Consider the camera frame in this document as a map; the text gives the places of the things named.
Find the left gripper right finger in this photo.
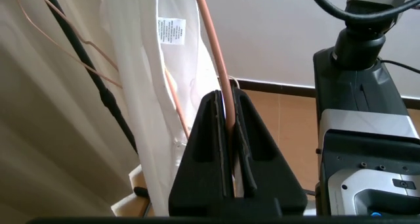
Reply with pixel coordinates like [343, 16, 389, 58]
[232, 87, 308, 217]

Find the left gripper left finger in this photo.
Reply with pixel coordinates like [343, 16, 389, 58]
[169, 89, 236, 217]

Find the white printed T-shirt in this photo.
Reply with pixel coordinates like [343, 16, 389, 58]
[101, 0, 245, 217]

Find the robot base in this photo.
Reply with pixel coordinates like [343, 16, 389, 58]
[312, 0, 420, 217]

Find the black clothes rack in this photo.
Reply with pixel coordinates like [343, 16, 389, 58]
[36, 0, 151, 198]

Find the beige curtain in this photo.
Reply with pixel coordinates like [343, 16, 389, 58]
[0, 0, 142, 224]

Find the black cable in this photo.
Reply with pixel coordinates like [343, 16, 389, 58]
[306, 0, 420, 24]

